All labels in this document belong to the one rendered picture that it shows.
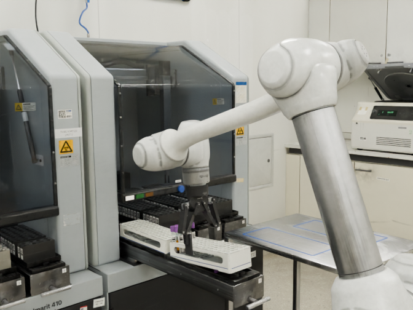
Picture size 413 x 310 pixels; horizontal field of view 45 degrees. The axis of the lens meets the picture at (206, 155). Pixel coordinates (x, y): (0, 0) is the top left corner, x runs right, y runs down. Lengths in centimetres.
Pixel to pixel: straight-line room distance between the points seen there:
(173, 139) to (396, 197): 260
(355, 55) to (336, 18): 315
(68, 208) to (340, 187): 103
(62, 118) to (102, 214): 39
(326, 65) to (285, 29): 317
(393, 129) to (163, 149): 255
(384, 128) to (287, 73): 277
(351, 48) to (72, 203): 108
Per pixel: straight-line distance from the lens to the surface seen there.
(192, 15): 361
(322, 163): 113
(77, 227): 186
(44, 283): 176
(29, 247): 179
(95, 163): 186
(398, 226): 389
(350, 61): 127
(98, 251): 193
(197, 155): 160
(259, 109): 142
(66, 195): 182
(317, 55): 115
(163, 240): 179
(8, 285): 171
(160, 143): 149
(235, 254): 156
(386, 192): 389
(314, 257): 176
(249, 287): 159
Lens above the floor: 139
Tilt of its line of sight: 8 degrees down
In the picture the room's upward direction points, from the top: 1 degrees counter-clockwise
